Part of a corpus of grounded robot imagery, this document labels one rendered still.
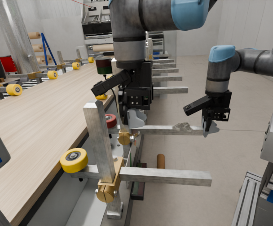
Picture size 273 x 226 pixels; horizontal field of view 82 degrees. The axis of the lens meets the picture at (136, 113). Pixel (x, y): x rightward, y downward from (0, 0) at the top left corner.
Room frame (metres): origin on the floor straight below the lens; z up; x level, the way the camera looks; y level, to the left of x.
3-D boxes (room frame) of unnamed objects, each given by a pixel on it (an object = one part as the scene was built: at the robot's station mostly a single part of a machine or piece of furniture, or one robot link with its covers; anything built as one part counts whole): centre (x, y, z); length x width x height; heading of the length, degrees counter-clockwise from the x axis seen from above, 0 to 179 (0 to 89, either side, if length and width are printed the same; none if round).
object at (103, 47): (3.24, 0.14, 1.05); 1.43 x 0.12 x 0.12; 80
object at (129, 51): (0.40, 0.00, 1.20); 0.08 x 0.08 x 0.05
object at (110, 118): (0.63, 0.13, 0.85); 0.08 x 0.08 x 0.11
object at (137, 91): (0.39, 0.00, 1.12); 0.09 x 0.08 x 0.12; 75
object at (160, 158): (1.15, -0.20, 0.04); 0.30 x 0.08 x 0.08; 170
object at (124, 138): (0.60, 0.05, 0.85); 0.13 x 0.06 x 0.05; 170
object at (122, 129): (0.57, 0.05, 0.93); 0.03 x 0.03 x 0.48; 80
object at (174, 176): (0.35, 0.01, 0.84); 0.43 x 0.03 x 0.04; 80
